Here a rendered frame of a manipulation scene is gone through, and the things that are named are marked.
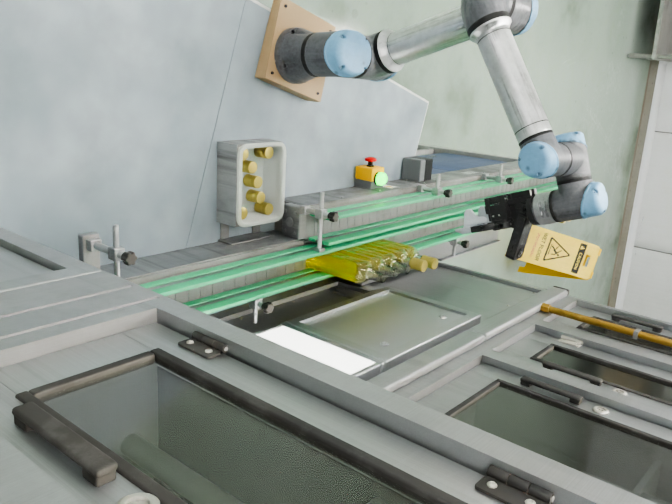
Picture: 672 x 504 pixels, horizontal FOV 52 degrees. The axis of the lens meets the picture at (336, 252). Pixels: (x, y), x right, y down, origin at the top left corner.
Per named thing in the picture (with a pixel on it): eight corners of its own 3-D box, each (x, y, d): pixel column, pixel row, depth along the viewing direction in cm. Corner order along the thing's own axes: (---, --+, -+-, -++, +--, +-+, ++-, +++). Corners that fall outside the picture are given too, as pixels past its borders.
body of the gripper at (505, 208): (495, 196, 171) (540, 187, 163) (502, 229, 171) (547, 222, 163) (480, 199, 165) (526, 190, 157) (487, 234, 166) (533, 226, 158)
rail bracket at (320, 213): (297, 246, 195) (330, 256, 187) (299, 188, 190) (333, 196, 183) (304, 245, 197) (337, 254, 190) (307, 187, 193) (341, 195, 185)
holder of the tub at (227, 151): (216, 241, 189) (235, 247, 184) (217, 141, 182) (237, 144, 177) (261, 231, 202) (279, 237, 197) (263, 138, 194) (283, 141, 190)
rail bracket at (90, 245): (65, 284, 153) (122, 312, 139) (61, 211, 148) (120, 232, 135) (85, 280, 156) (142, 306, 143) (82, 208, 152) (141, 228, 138)
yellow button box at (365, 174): (353, 186, 231) (370, 189, 226) (354, 164, 229) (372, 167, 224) (366, 184, 236) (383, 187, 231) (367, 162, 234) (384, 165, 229)
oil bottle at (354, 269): (305, 267, 201) (362, 285, 188) (306, 249, 199) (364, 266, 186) (318, 264, 205) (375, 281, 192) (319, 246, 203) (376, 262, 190)
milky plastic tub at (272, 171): (216, 222, 187) (238, 229, 182) (217, 140, 181) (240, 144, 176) (262, 214, 200) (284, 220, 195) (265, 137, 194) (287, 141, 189)
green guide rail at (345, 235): (308, 240, 198) (328, 246, 193) (308, 237, 198) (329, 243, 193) (554, 183, 328) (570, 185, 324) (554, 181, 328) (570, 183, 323)
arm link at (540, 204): (564, 220, 160) (550, 225, 154) (546, 223, 164) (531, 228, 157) (558, 189, 160) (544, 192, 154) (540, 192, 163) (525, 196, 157)
